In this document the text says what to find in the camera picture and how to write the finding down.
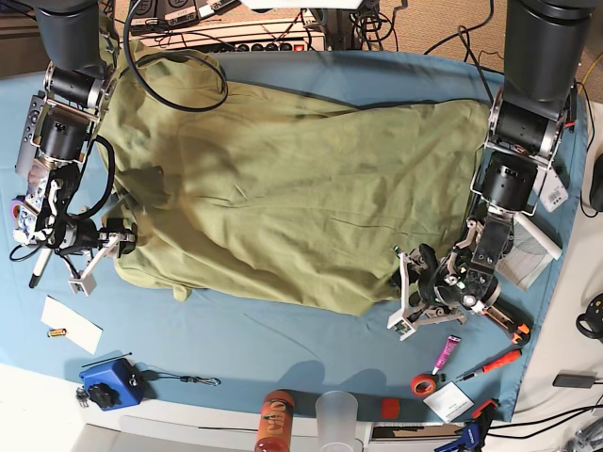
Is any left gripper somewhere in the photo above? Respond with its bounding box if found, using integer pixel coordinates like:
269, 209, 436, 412
388, 243, 466, 330

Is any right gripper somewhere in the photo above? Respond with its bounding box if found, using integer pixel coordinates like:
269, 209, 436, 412
56, 218, 137, 279

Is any olive green t-shirt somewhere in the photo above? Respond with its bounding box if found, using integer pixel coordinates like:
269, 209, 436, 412
100, 41, 489, 315

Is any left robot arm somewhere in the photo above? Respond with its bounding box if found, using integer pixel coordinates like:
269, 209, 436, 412
387, 1, 599, 346

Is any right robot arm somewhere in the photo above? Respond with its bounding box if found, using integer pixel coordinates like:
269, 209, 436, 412
10, 1, 137, 295

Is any white marker pen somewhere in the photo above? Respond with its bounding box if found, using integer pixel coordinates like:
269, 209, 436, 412
28, 248, 53, 288

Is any pink glue tube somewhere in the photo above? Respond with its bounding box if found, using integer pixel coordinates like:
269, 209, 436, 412
432, 335, 462, 376

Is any white paper card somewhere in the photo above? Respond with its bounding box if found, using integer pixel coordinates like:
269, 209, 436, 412
41, 296, 103, 355

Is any blue table cloth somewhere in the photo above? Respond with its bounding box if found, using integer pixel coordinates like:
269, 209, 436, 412
0, 50, 589, 424

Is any black zip tie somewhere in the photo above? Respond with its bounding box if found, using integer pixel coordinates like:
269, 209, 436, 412
81, 352, 133, 368

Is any small gold battery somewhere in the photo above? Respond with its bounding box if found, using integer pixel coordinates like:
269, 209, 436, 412
47, 329, 67, 337

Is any purple tape roll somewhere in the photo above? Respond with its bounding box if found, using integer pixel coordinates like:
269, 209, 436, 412
10, 198, 23, 219

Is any orange black utility knife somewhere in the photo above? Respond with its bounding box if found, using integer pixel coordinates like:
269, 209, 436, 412
484, 299, 532, 347

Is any orange tape roll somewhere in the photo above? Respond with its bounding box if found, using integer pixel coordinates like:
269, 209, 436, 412
410, 374, 439, 398

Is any grey remote control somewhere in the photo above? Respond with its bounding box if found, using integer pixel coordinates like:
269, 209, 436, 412
15, 90, 45, 178

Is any blue box with knob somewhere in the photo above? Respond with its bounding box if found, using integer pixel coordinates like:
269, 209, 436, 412
79, 358, 144, 412

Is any white square card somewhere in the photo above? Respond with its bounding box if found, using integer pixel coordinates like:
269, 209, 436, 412
423, 381, 474, 423

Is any black computer mouse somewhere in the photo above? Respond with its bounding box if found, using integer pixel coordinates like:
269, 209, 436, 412
588, 154, 603, 213

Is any frosted plastic cup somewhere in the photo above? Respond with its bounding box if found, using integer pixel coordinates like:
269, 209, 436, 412
315, 391, 358, 452

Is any blue bar clamp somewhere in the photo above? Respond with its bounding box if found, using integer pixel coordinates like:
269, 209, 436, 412
434, 398, 498, 452

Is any black power adapter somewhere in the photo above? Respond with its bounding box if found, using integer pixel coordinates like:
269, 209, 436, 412
552, 373, 597, 389

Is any orange black clamp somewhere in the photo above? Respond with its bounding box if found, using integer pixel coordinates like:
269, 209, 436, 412
563, 80, 578, 133

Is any orange drink can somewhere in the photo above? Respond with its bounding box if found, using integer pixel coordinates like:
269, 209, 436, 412
254, 390, 295, 452

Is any black power strip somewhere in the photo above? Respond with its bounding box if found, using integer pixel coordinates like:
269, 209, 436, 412
234, 39, 325, 52

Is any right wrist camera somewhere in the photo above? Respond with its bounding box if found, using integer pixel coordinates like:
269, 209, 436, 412
68, 274, 97, 297

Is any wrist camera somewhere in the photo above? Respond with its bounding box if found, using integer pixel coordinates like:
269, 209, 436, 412
68, 274, 97, 297
387, 316, 416, 341

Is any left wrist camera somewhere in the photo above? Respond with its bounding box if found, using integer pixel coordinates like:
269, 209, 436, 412
387, 316, 416, 341

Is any orange handled screwdriver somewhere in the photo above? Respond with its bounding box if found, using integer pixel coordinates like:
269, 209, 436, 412
455, 349, 522, 382

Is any black lanyard with carabiner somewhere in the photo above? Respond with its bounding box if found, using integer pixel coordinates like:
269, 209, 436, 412
140, 369, 222, 387

